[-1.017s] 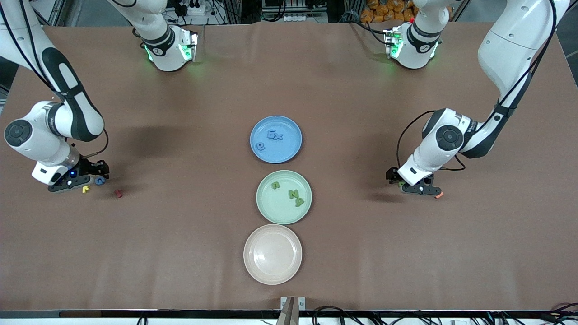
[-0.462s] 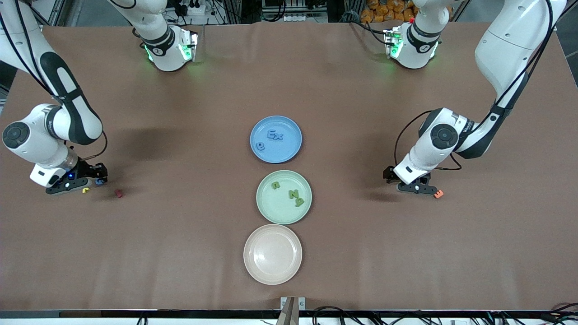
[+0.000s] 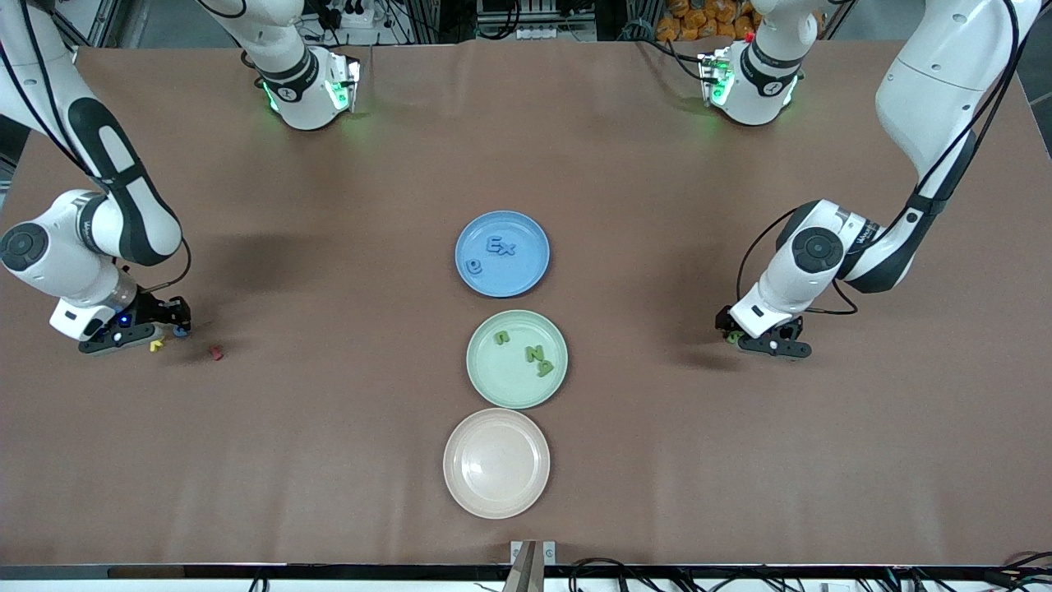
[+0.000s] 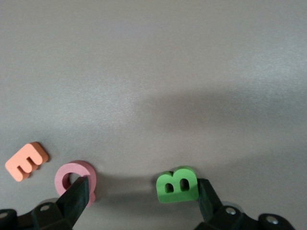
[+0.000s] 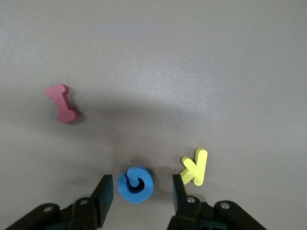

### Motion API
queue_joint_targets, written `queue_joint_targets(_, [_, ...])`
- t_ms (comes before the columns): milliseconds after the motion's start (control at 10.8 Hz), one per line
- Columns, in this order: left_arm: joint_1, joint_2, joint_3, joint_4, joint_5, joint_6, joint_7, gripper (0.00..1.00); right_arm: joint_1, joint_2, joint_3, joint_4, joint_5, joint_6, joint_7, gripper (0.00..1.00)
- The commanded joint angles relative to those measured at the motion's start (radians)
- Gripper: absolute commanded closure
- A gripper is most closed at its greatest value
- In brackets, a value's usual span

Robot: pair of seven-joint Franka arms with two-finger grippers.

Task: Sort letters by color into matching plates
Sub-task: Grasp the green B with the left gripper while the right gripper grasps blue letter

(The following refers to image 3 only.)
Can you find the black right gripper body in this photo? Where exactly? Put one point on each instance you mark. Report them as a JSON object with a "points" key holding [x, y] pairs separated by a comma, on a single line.
{"points": [[158, 310]]}

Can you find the green letter Z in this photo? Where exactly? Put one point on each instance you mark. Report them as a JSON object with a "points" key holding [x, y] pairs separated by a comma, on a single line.
{"points": [[535, 353]]}

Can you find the blue letter Q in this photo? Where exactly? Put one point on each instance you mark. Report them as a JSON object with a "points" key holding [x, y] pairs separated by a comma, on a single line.
{"points": [[468, 266]]}

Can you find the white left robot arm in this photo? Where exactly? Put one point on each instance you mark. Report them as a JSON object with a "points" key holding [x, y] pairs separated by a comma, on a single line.
{"points": [[929, 90]]}

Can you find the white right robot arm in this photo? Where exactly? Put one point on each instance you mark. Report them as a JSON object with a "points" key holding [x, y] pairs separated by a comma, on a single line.
{"points": [[57, 263]]}

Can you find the yellow letter K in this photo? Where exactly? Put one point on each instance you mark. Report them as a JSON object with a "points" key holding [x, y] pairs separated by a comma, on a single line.
{"points": [[154, 345]]}

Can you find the brown table mat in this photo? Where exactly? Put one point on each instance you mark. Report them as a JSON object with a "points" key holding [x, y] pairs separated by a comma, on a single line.
{"points": [[246, 493]]}

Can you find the blue round plate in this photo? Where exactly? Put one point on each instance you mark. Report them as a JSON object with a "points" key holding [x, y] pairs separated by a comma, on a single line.
{"points": [[514, 226]]}

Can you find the green round plate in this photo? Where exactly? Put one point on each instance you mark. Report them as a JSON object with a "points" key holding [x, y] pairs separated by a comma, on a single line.
{"points": [[501, 378]]}

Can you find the pink beige round plate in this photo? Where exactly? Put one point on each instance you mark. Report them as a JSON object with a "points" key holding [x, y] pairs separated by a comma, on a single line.
{"points": [[496, 464]]}

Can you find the silver aluminium profile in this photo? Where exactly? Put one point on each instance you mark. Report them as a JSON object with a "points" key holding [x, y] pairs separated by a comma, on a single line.
{"points": [[82, 33]]}

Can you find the orange mesh bag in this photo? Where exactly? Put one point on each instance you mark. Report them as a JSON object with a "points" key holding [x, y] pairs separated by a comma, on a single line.
{"points": [[699, 20]]}

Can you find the white power strip with plugs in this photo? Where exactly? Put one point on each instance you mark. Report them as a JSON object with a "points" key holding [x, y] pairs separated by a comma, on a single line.
{"points": [[353, 15]]}

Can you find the long white power strip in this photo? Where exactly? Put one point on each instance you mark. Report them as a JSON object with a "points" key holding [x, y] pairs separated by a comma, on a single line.
{"points": [[534, 33]]}

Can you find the grey metal bracket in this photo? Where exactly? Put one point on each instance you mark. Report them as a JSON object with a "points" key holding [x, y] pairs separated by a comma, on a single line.
{"points": [[549, 552]]}

